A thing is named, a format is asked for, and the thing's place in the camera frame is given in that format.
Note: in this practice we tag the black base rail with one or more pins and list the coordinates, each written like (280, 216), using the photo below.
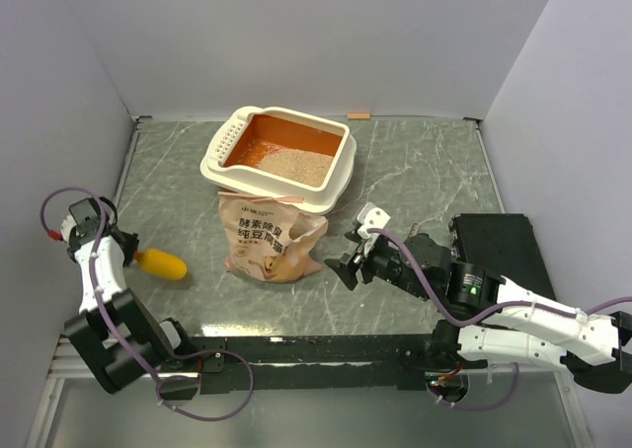
(319, 362)

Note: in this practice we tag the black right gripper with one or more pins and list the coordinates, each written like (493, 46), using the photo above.
(347, 265)

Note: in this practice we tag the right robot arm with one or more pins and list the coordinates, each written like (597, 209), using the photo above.
(492, 318)

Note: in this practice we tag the white orange litter box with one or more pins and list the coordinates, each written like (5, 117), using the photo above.
(251, 133)

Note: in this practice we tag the beige cat litter pile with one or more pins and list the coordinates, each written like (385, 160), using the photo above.
(305, 167)

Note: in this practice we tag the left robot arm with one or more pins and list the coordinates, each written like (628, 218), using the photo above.
(112, 323)

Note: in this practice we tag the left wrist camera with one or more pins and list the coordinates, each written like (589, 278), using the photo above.
(83, 220)

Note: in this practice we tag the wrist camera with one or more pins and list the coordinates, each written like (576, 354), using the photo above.
(369, 217)
(83, 220)

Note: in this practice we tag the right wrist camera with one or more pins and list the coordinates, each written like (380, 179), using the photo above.
(369, 217)

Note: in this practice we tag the pink cat litter bag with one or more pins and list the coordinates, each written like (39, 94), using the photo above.
(269, 239)

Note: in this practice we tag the orange tape piece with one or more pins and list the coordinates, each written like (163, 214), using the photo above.
(358, 116)

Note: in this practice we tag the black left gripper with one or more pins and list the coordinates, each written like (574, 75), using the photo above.
(130, 246)

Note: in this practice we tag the black case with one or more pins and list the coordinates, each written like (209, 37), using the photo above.
(504, 243)

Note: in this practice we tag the yellow litter scoop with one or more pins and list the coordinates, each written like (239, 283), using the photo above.
(161, 264)

